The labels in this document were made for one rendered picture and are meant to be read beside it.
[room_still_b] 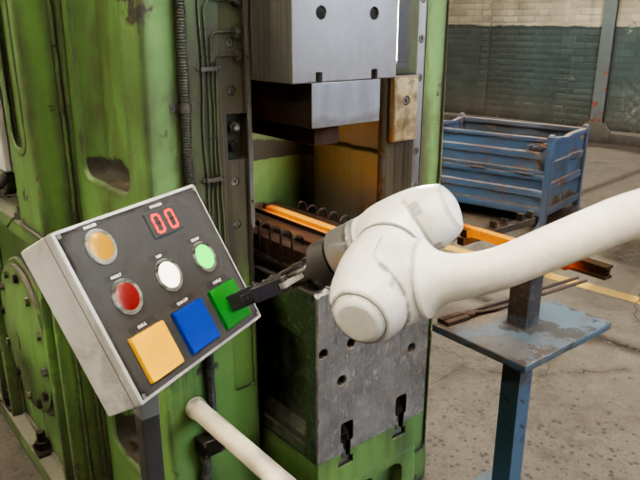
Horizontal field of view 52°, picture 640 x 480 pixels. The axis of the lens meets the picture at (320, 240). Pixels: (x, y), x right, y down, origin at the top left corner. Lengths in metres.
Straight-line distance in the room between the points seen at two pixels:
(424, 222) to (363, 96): 0.63
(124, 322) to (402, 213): 0.44
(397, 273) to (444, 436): 1.87
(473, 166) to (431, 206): 4.44
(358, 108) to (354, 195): 0.44
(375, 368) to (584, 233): 0.91
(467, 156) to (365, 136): 3.63
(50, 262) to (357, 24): 0.82
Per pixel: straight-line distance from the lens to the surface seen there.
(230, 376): 1.65
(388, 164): 1.79
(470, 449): 2.59
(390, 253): 0.82
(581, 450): 2.70
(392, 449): 1.86
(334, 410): 1.62
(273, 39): 1.42
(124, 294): 1.03
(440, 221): 0.93
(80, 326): 1.03
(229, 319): 1.17
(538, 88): 9.81
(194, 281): 1.15
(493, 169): 5.32
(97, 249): 1.03
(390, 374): 1.72
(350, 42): 1.47
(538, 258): 0.84
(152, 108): 1.37
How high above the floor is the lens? 1.48
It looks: 18 degrees down
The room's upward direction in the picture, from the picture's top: straight up
